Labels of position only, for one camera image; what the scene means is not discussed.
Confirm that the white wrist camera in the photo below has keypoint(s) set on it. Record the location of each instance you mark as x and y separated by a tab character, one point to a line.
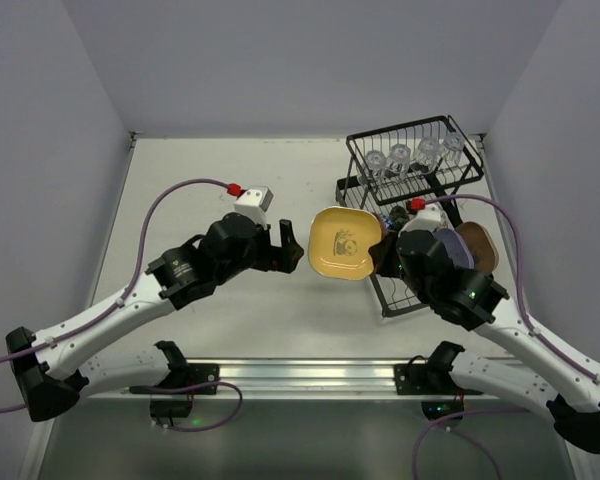
254	204
428	219

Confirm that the black wire dish rack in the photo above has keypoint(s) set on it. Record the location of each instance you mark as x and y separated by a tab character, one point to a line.
380	197

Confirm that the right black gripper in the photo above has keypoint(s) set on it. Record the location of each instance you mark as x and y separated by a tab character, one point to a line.
387	248

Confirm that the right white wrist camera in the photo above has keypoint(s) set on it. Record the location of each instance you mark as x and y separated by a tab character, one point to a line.
428	219

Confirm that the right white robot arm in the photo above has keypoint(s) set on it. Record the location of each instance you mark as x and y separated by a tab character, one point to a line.
559	384

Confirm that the purple square panda plate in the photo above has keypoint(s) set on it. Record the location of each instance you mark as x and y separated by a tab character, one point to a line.
456	248

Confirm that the brown square panda plate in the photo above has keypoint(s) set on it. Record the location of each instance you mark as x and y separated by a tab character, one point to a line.
481	246

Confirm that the dark green small bowl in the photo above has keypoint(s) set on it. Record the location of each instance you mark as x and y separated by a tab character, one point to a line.
398	217

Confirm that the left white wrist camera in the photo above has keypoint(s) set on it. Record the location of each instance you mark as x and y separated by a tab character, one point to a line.
254	204

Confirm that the clear glass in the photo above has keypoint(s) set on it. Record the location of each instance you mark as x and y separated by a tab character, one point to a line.
426	154
452	148
398	160
374	169

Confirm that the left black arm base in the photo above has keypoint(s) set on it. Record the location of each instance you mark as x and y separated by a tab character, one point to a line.
178	390

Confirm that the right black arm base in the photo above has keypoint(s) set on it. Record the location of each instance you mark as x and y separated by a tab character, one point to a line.
430	376

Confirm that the yellow square panda plate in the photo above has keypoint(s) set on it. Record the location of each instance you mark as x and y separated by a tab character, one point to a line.
339	242

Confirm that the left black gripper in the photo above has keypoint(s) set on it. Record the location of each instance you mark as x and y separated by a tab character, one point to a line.
272	248

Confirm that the aluminium mounting rail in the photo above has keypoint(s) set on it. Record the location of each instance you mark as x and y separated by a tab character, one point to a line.
305	377

